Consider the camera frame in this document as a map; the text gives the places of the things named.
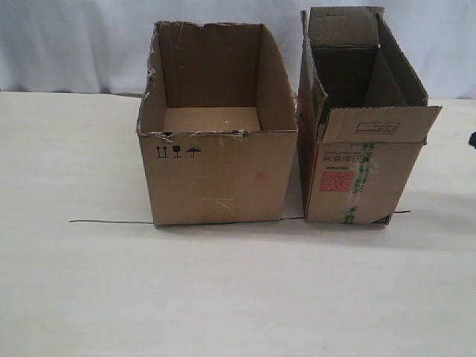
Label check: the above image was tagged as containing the cardboard box with red labels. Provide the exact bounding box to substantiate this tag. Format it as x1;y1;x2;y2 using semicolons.
297;6;441;225

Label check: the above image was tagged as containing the large open cardboard box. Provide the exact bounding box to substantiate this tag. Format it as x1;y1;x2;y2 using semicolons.
136;21;298;226

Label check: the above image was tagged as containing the thin black line marker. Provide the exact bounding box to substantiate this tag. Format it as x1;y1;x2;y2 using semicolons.
68;210;411;225

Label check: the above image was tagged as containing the dark object at right edge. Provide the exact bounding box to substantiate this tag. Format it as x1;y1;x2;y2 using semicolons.
468;132;476;149

